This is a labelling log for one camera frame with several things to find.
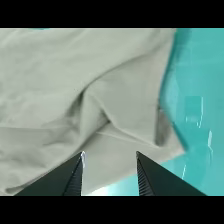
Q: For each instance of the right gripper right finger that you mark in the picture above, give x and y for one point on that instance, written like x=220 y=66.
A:
x=156 y=181

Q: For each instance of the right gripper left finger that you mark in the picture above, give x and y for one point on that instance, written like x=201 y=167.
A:
x=63 y=181

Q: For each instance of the pale grey shirt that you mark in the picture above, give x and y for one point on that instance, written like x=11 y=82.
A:
x=66 y=86

